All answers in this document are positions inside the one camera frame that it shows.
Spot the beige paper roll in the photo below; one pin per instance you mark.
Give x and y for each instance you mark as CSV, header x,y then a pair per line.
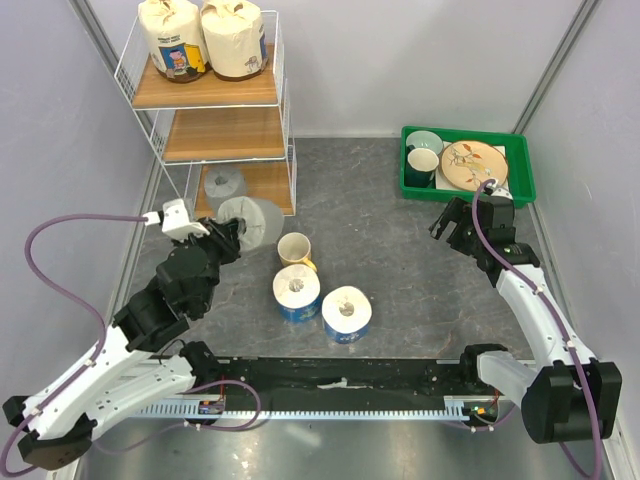
x,y
235,38
175,40

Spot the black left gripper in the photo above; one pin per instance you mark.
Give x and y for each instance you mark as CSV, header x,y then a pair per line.
x,y
224,235

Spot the grey slotted cable duct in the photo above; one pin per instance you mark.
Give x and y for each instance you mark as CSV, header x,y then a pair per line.
x,y
353,405

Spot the white wire three-tier shelf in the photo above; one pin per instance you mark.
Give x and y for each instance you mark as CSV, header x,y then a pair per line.
x,y
210,122

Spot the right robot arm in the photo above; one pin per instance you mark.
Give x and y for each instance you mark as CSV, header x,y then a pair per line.
x,y
568,395

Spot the light green bowl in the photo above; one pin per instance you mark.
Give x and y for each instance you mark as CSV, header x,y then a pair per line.
x,y
423,139

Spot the orange floral plate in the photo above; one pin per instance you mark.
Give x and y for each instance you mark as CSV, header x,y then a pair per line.
x,y
470,160

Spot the yellow ceramic mug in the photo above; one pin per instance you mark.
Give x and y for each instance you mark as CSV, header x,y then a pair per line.
x,y
295,249

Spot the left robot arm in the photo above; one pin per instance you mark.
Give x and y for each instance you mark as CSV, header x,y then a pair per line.
x,y
58,425

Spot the grey paper roll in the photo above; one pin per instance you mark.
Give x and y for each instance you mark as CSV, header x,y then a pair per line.
x,y
261,220
223,183

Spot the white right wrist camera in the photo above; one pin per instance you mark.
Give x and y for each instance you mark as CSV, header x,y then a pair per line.
x,y
493,189

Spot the white blue paper roll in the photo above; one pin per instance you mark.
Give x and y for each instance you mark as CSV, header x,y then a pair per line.
x,y
296,289
346,314

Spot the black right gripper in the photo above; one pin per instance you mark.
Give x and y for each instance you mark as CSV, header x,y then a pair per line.
x,y
459,211

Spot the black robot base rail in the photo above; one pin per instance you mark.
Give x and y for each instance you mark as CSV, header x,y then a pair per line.
x,y
288,376

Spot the white square plate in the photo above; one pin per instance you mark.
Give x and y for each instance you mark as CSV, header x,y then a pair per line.
x,y
442,182

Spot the green plastic tray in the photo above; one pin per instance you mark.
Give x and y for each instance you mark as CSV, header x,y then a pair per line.
x,y
469,158

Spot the dark green white cup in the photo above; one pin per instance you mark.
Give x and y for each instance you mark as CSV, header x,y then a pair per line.
x,y
420,168

